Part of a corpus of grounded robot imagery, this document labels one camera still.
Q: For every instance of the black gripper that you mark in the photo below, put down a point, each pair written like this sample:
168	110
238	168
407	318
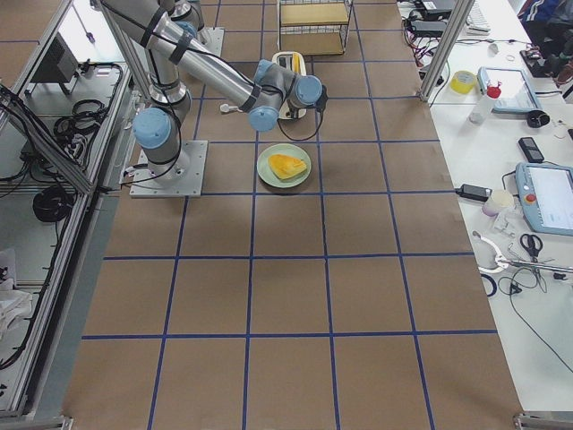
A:
293	112

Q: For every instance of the white toaster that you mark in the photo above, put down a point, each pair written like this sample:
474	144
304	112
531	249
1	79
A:
294	62

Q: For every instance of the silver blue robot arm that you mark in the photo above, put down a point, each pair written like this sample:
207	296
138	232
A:
171	47

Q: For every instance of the second robot arm rear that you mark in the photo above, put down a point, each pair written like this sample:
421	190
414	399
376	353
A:
186	14

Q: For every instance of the white toaster plug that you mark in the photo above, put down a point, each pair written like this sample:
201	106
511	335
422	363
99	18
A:
226	108

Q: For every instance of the yellow bread slice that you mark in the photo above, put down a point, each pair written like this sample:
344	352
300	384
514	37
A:
285	167

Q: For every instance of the green plate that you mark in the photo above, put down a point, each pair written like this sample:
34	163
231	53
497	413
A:
267	176

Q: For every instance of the yellow tape roll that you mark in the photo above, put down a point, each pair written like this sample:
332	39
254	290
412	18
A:
463	82

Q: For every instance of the white bottle red cap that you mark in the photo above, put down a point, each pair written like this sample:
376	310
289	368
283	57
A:
485	105

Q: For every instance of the black power adapter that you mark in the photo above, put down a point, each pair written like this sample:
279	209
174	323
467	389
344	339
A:
473	192

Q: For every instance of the teach pendant upper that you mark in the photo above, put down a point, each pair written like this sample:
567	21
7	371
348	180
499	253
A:
517	95

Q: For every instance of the teach pendant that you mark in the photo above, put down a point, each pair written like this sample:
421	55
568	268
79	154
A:
517	95
545	194

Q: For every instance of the white cup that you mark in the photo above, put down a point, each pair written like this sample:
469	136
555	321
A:
498	201

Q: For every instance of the grey control box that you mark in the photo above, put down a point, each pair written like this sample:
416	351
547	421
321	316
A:
58	66

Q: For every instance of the black tape roll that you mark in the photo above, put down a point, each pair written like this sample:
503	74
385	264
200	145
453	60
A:
537	119

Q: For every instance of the teach pendant lower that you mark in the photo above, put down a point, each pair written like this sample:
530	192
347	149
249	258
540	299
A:
545	194

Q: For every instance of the blue tape roll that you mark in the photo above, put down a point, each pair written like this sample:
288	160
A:
492	289

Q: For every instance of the black scissors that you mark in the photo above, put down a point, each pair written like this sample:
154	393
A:
532	244

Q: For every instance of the wire rack with wooden shelves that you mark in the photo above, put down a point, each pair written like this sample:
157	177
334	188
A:
314	27

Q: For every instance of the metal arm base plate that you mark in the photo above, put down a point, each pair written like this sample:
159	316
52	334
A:
185	179

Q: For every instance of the aluminium frame post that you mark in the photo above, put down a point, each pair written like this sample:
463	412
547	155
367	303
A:
449	37

